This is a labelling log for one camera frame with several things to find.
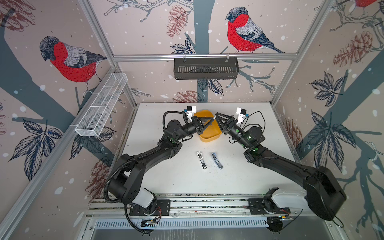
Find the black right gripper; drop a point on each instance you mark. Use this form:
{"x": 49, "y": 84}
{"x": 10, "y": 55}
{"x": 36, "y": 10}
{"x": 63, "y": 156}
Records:
{"x": 229, "y": 125}

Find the black wire basket shelf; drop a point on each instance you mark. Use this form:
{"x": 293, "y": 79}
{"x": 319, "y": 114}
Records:
{"x": 206, "y": 68}

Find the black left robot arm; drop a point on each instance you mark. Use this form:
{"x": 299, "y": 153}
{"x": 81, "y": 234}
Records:
{"x": 124, "y": 184}

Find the aluminium mounting rail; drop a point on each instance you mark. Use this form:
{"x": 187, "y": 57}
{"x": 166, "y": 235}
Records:
{"x": 196, "y": 212}

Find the yellow plastic tray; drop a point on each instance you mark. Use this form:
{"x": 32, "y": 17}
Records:
{"x": 213, "y": 132}

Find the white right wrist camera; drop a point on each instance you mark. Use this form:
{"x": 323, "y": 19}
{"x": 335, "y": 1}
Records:
{"x": 241, "y": 115}

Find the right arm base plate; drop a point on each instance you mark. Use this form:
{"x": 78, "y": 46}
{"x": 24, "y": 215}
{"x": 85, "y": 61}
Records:
{"x": 265, "y": 205}

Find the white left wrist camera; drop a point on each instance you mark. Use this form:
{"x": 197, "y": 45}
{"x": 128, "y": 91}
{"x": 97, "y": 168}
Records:
{"x": 189, "y": 112}

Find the white stapler top part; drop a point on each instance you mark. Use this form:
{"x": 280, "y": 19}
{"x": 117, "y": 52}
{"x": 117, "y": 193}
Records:
{"x": 201, "y": 159}

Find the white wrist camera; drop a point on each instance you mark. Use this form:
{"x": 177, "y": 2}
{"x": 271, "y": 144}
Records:
{"x": 189, "y": 112}
{"x": 241, "y": 115}

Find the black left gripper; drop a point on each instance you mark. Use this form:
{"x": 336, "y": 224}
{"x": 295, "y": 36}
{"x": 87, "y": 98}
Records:
{"x": 197, "y": 121}

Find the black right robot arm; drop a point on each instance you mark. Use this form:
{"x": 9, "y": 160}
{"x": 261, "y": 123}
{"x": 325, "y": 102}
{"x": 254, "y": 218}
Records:
{"x": 324, "y": 195}

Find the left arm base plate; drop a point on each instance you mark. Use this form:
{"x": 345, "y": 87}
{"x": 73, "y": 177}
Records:
{"x": 156, "y": 208}

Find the white wire mesh shelf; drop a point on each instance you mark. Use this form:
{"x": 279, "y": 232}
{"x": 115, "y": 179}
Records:
{"x": 96, "y": 116}

